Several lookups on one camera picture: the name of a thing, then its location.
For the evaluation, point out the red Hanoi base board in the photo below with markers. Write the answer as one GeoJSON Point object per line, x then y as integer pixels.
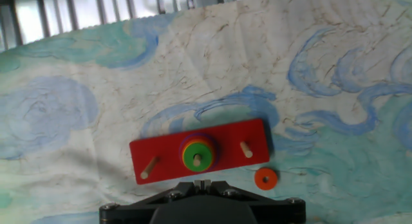
{"type": "Point", "coordinates": [154, 150]}

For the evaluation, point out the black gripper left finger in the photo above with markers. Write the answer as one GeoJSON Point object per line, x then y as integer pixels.
{"type": "Point", "coordinates": [135, 211]}

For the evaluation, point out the landscape painting print cloth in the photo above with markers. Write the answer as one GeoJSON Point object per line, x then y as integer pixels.
{"type": "Point", "coordinates": [96, 121]}

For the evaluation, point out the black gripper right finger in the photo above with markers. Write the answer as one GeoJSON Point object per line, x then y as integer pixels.
{"type": "Point", "coordinates": [273, 211]}

